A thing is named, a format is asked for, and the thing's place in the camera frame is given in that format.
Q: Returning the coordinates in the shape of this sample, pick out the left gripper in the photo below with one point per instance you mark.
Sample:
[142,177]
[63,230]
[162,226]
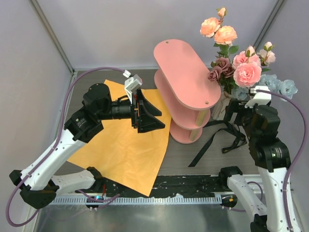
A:
[145,122]

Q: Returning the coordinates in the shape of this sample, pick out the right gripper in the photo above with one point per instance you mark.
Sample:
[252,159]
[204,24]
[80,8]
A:
[238,106]

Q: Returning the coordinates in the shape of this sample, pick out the blue flower stem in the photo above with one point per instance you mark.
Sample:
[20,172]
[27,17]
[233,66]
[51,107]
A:
[286,88]

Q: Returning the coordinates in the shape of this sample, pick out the orange flower bouquet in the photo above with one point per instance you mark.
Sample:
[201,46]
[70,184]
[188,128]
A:
[125,156]

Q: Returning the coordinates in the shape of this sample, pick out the small pink flower stem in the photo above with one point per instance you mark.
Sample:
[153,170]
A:
[247,66]

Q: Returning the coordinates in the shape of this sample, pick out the mauve flower stem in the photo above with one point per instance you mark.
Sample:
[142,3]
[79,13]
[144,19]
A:
[222,72]

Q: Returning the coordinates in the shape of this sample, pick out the orange rose stem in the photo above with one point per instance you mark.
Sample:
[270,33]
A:
[223,35]

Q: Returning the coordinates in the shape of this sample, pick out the pink rose stem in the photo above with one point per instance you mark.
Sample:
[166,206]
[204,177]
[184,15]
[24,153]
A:
[266,54]

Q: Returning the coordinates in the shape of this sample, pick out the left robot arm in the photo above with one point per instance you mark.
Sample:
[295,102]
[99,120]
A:
[38,183]

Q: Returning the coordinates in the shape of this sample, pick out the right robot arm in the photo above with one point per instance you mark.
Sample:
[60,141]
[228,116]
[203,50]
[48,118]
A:
[272,158]

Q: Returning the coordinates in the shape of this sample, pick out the white ribbed ceramic vase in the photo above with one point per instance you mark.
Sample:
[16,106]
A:
[218,111]

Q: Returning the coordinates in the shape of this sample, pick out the pink three-tier shelf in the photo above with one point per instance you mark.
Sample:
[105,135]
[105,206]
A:
[182,81]

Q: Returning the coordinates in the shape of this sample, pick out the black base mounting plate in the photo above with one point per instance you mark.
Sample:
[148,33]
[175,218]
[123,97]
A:
[188,186]

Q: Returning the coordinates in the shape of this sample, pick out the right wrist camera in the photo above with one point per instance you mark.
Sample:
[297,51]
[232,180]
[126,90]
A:
[260,95]

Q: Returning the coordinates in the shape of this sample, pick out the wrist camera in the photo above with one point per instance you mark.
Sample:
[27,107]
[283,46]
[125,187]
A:
[260,95]
[132,83]

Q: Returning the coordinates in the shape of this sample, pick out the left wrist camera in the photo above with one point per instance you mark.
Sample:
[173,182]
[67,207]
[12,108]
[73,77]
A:
[132,83]

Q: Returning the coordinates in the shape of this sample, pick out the white slotted cable duct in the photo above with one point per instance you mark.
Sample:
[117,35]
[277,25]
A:
[78,199]

